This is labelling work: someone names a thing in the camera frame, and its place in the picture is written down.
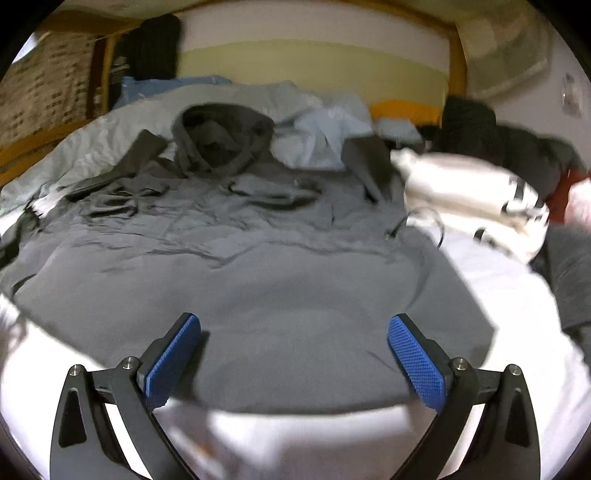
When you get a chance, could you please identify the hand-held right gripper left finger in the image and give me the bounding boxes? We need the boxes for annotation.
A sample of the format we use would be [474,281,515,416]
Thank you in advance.
[50,312,204,480]

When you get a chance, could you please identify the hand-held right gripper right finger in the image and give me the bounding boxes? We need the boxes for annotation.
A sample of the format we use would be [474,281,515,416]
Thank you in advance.
[387,313,541,480]

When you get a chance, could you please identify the grey hooded jacket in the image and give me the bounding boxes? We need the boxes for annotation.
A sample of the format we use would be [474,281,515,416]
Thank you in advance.
[0,104,497,414]

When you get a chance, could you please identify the white printed sweatshirt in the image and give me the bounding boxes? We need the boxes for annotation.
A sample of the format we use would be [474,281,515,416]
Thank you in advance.
[392,148,552,264]

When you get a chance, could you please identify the person's grey trouser leg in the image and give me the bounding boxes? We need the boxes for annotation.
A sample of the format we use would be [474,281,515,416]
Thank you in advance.
[531,222,591,342]

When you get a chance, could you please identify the red flat case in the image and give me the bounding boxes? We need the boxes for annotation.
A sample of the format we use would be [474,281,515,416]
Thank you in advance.
[547,168,591,222]

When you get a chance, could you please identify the white pink printed bag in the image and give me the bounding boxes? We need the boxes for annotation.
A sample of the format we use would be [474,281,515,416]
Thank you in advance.
[567,182,591,227]

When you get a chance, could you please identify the black jacket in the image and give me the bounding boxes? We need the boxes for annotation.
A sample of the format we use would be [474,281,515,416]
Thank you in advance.
[429,95,587,199]

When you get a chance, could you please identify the light blue duvet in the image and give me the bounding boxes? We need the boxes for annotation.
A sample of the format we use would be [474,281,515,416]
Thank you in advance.
[0,80,384,213]

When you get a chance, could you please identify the orange pillow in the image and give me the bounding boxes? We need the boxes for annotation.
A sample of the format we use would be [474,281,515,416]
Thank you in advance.
[369,99,446,123]

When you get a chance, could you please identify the blue pillow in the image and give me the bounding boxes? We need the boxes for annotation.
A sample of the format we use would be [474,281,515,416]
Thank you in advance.
[113,74,232,109]

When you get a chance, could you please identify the patterned beige curtain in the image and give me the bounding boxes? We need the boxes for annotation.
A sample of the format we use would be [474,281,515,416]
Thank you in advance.
[0,28,95,148]

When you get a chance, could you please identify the black hanging garment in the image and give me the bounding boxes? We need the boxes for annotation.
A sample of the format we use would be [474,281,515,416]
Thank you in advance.
[111,14,181,112]

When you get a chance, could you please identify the checked pastel curtain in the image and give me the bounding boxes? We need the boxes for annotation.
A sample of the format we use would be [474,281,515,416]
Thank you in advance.
[457,0,555,95]

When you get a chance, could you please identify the white and green headboard panel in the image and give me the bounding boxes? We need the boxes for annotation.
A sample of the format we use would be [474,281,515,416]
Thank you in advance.
[178,9,451,100]

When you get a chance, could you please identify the wooden bed frame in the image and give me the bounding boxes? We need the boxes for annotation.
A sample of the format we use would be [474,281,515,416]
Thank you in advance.
[0,0,469,185]

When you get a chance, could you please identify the white wall power strip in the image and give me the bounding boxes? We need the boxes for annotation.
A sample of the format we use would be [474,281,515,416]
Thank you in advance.
[561,74,583,114]

